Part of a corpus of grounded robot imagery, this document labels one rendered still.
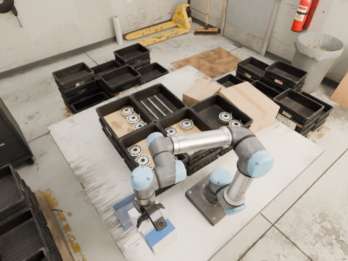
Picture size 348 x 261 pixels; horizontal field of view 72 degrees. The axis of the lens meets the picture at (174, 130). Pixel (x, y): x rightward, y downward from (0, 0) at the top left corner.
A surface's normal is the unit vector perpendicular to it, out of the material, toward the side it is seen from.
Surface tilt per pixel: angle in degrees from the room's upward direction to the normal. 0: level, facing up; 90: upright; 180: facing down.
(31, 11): 90
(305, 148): 0
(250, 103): 0
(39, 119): 0
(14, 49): 90
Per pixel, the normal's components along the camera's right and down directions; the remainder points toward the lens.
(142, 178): -0.01, -0.71
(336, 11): -0.78, 0.45
